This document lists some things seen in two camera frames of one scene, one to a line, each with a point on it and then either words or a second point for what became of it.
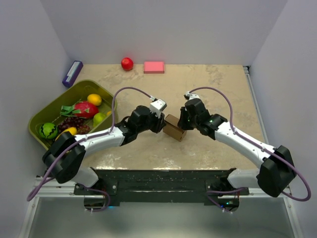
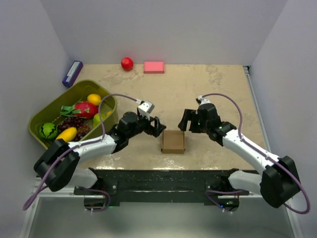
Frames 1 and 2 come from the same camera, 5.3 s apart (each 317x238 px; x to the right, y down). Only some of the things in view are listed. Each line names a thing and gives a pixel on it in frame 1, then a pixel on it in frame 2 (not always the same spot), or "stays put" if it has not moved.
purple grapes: (76, 122) stays put
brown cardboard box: (172, 128) to (173, 142)
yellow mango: (72, 130) stays put
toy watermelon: (48, 130) stays put
